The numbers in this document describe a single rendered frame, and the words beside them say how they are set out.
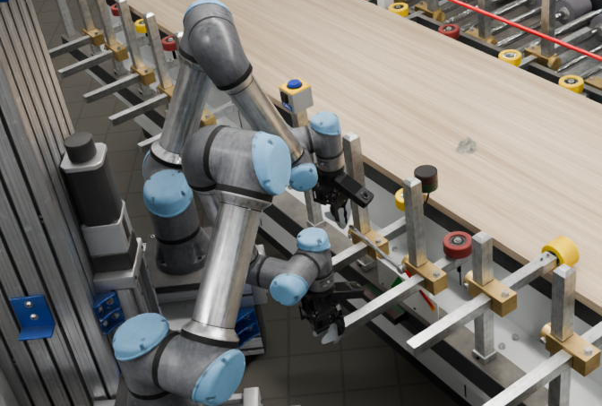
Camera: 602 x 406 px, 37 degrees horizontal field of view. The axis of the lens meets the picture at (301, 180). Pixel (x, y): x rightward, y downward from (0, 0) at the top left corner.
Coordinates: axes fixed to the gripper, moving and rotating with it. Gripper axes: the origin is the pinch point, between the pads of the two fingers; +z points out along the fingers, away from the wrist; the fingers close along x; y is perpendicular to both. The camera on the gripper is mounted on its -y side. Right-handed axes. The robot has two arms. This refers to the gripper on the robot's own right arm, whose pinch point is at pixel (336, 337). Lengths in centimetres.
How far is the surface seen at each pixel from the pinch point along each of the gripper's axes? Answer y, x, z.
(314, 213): -30, -53, 6
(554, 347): -29, 46, -12
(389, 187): -51, -41, 1
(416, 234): -30.1, -2.3, -15.6
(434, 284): -29.3, 5.0, -3.3
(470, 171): -67, -21, -7
